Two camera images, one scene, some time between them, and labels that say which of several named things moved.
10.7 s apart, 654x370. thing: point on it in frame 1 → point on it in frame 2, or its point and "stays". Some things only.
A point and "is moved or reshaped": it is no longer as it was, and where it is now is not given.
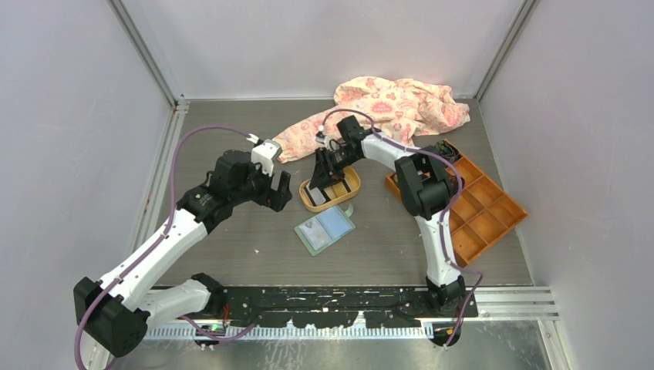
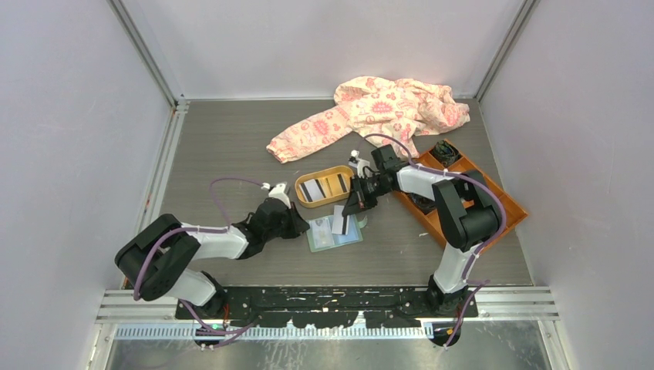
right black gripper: [325, 173] → [355, 203]
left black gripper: [270, 196] → [298, 225]
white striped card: [318, 197] → [337, 224]
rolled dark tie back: [447, 151] stays
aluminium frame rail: [158, 71] stays
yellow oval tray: [353, 181] is moved or reshaped
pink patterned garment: [399, 108] stays
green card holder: [320, 231] is moved or reshaped
